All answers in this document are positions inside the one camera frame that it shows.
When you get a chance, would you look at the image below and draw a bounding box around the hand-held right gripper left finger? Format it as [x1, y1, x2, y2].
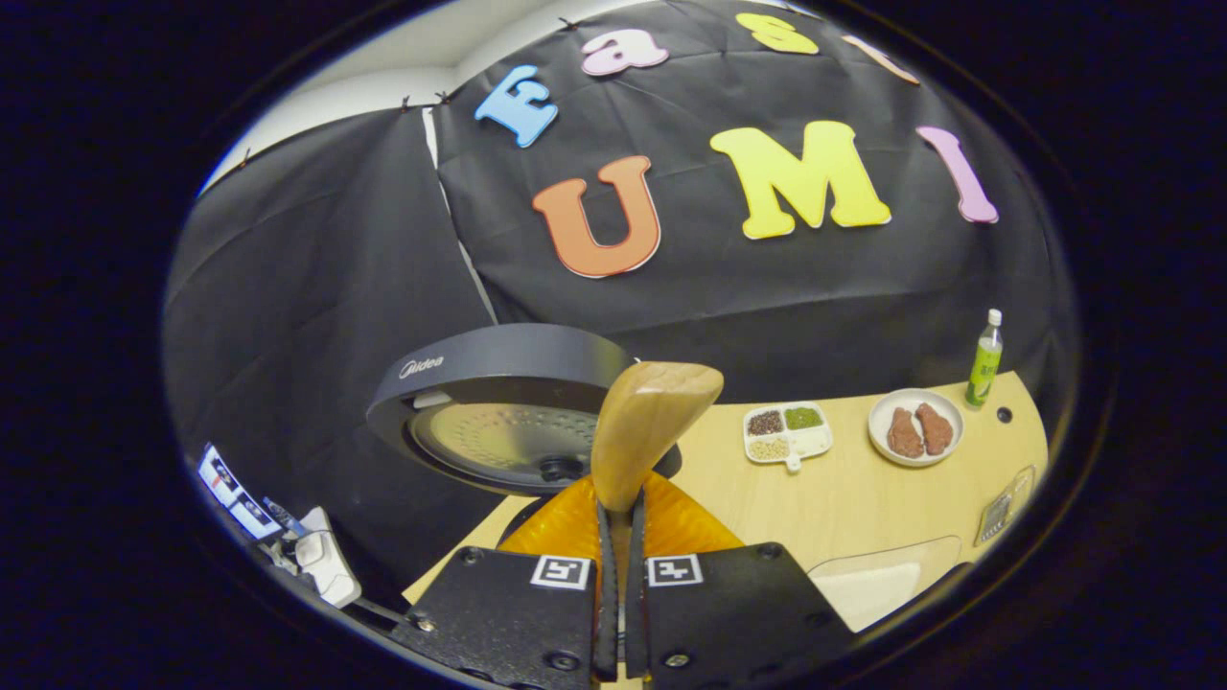
[393, 474, 619, 690]

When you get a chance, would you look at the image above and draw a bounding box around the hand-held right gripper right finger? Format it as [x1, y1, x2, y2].
[625, 471, 854, 690]

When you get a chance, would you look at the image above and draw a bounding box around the wooden spoon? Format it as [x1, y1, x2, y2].
[590, 360, 726, 576]

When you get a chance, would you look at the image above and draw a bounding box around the dark grey rice cooker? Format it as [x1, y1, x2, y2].
[366, 323, 683, 538]

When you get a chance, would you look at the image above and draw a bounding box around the clear rice box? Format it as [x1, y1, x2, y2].
[808, 535, 962, 633]

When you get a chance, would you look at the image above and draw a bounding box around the white divided bean dish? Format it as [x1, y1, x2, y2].
[743, 402, 834, 474]

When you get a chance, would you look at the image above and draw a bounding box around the white side table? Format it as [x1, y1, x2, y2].
[254, 506, 363, 610]

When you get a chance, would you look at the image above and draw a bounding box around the white round plate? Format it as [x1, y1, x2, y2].
[868, 388, 964, 469]

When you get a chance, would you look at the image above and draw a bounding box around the brown meat piece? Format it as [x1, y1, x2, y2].
[887, 407, 924, 459]
[915, 402, 955, 456]

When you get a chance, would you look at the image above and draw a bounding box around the black backdrop cloth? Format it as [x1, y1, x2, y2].
[163, 0, 1079, 614]

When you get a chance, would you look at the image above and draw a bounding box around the computer monitor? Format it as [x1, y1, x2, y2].
[197, 444, 285, 541]

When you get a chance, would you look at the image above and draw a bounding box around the green drink bottle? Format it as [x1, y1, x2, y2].
[964, 309, 1005, 410]

